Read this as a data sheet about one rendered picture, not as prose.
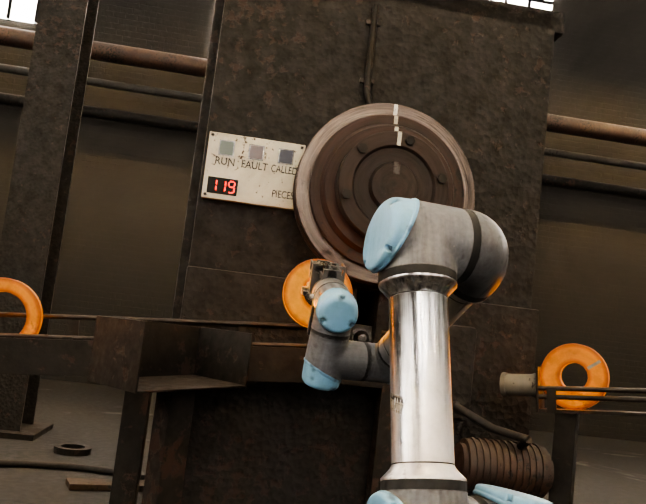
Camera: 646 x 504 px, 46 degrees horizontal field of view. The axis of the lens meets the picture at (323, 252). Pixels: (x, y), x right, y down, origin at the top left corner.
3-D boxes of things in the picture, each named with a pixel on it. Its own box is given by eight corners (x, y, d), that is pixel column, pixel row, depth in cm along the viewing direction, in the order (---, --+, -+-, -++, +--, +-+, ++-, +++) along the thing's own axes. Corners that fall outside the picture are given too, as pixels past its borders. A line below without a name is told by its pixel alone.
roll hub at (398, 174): (328, 237, 188) (341, 127, 191) (438, 252, 192) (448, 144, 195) (332, 234, 183) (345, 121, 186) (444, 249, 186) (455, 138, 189)
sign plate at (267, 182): (201, 197, 204) (210, 132, 206) (297, 211, 207) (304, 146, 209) (201, 196, 202) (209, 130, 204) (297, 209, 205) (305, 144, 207)
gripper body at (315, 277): (344, 262, 164) (352, 273, 152) (338, 301, 165) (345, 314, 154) (309, 258, 163) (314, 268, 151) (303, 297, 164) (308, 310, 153)
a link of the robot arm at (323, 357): (361, 396, 144) (373, 340, 142) (305, 391, 140) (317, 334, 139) (347, 381, 151) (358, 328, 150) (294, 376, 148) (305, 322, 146)
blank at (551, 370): (565, 420, 185) (562, 421, 182) (530, 364, 190) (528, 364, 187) (622, 389, 180) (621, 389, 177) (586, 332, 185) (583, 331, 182)
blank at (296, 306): (282, 260, 174) (283, 258, 171) (349, 260, 176) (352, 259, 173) (282, 328, 172) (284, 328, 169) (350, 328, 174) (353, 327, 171)
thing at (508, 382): (505, 396, 193) (504, 372, 194) (541, 397, 189) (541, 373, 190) (499, 396, 188) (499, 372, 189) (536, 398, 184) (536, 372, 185)
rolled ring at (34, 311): (4, 371, 181) (7, 370, 184) (56, 310, 184) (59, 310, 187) (-60, 323, 179) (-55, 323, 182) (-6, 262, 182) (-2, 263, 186)
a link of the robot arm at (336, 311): (312, 334, 138) (322, 289, 136) (307, 319, 148) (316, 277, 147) (355, 342, 139) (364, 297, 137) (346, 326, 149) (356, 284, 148)
